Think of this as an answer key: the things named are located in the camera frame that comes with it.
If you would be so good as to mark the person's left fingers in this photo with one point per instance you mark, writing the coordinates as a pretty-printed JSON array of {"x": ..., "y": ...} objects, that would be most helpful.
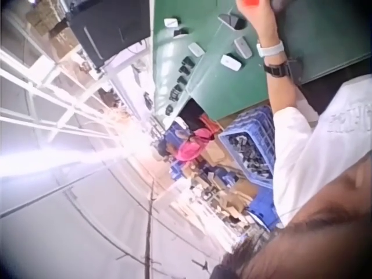
[{"x": 240, "y": 7}]

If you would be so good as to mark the small orange block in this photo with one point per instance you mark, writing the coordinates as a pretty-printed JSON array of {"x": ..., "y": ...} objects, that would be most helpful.
[{"x": 252, "y": 2}]

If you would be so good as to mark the white metal frame rack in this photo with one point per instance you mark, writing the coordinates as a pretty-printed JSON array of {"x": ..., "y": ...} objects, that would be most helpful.
[{"x": 58, "y": 96}]

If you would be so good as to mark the white rounded device case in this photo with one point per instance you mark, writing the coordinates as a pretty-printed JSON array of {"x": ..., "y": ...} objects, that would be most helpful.
[
  {"x": 230, "y": 62},
  {"x": 241, "y": 47},
  {"x": 195, "y": 49},
  {"x": 171, "y": 23}
]

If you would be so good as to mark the stack of cardboard cartons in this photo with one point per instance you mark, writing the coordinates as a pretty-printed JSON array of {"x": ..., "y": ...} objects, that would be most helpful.
[{"x": 49, "y": 23}]

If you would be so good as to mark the small black adapter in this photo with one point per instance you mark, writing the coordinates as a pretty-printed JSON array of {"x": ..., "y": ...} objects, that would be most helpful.
[{"x": 179, "y": 32}]

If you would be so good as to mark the black wrist band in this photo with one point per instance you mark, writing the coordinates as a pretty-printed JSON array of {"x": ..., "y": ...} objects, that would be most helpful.
[{"x": 279, "y": 69}]

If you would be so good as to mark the row of black plastic parts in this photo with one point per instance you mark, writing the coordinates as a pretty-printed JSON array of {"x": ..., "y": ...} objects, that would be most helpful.
[{"x": 183, "y": 80}]

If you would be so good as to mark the blue crate of black parts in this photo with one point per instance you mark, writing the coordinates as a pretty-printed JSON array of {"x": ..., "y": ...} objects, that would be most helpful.
[{"x": 250, "y": 145}]

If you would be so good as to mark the white wrist watch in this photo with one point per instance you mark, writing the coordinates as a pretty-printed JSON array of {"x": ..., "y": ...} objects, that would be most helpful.
[{"x": 270, "y": 49}]

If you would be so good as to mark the dark grey object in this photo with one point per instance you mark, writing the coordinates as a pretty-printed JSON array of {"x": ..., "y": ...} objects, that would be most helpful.
[{"x": 279, "y": 4}]

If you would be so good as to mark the heap of cardboard pieces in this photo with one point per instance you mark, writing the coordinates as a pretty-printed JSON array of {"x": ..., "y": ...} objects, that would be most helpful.
[{"x": 223, "y": 174}]

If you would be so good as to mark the black machine housing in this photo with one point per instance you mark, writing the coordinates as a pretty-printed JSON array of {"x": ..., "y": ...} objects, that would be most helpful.
[{"x": 110, "y": 26}]

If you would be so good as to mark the person's left hand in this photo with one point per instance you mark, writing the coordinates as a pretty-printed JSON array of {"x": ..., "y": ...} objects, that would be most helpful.
[{"x": 261, "y": 21}]

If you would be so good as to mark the blue plastic crate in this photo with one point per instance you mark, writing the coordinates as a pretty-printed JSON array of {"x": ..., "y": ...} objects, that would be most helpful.
[{"x": 266, "y": 207}]

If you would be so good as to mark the dark green work mat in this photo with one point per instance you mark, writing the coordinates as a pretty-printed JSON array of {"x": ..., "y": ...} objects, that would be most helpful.
[{"x": 325, "y": 37}]

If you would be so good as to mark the grey open device shell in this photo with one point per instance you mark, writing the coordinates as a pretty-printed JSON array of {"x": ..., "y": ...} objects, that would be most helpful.
[{"x": 231, "y": 21}]

